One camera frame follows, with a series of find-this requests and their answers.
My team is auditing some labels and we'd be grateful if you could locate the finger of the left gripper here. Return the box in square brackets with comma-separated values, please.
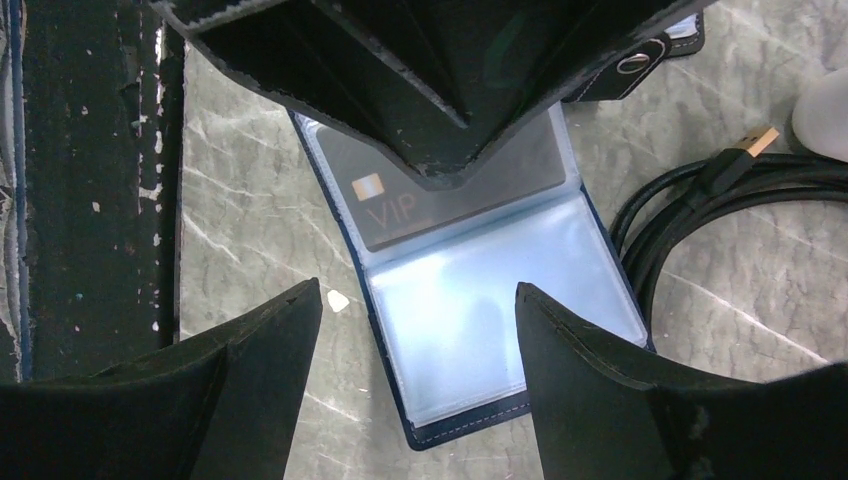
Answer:
[152, 1, 705, 190]

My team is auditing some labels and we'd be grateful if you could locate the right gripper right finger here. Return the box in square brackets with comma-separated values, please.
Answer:
[515, 283, 847, 479]

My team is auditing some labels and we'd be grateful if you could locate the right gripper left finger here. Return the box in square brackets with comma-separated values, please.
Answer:
[1, 278, 322, 479]

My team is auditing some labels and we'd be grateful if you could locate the grey VIP credit card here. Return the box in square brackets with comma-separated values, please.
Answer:
[315, 114, 566, 251]

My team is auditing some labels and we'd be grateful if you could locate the blue card holder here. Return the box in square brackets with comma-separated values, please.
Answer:
[291, 105, 651, 451]

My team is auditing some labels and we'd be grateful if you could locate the open black card holder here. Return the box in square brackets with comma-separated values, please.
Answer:
[562, 10, 705, 103]

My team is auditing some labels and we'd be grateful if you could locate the coiled black cable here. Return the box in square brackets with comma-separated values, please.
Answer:
[608, 125, 848, 319]

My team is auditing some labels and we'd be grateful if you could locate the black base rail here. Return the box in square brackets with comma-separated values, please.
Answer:
[1, 1, 185, 383]

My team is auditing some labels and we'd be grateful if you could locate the white PVC pipe frame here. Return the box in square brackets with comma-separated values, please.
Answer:
[792, 68, 847, 162]

